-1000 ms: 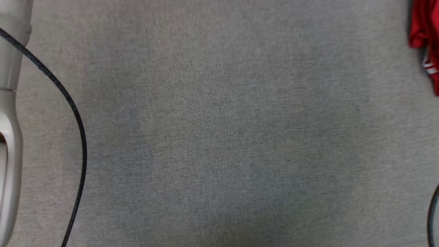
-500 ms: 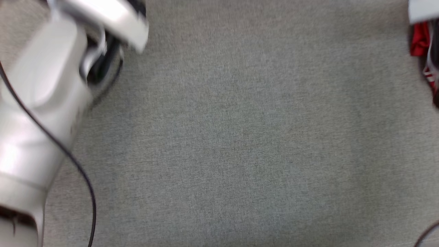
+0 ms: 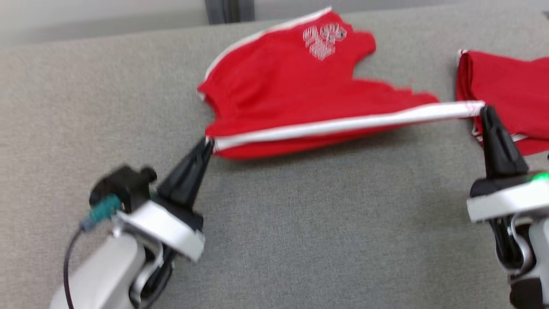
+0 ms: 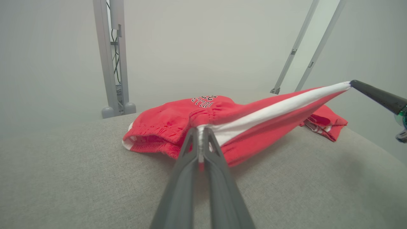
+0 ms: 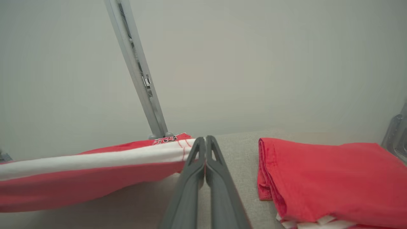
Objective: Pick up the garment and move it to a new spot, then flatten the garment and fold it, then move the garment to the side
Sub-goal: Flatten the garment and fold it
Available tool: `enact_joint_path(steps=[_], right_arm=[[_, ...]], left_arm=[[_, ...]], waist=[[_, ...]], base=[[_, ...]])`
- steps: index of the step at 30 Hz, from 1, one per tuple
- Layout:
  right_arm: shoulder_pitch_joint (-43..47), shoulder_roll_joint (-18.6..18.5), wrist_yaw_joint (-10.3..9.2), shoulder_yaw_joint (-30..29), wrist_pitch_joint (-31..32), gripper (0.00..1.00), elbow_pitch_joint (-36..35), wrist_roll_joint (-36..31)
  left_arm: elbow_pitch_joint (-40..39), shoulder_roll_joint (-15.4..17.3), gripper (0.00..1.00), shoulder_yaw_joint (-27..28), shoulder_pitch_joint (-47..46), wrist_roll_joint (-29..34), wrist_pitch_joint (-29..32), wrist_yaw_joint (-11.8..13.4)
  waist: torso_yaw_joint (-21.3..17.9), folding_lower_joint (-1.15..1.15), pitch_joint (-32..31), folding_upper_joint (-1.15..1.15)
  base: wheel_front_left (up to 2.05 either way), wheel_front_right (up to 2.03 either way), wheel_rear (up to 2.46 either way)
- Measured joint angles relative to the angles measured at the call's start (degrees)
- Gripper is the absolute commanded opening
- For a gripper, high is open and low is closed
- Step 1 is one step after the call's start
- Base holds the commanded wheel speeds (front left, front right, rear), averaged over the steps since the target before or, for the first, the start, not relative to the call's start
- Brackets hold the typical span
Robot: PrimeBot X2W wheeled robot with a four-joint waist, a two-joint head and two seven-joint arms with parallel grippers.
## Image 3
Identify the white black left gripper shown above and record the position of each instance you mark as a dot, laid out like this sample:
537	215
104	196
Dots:
163	223

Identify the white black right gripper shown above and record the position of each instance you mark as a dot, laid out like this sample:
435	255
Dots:
510	199

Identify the red jersey with lettering print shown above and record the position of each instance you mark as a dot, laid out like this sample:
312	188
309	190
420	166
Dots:
510	94

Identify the red shorts with white bands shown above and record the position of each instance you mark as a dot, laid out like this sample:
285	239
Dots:
279	90

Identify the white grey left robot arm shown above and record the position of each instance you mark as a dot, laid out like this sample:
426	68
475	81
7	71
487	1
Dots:
103	274

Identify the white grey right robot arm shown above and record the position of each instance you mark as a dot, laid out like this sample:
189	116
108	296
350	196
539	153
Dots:
536	257

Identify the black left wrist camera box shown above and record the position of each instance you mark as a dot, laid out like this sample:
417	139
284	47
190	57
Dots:
124	184

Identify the teal left camera connector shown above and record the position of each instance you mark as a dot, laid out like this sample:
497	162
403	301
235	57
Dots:
103	210

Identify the grey metal stand post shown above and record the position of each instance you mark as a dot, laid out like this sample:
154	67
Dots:
229	10

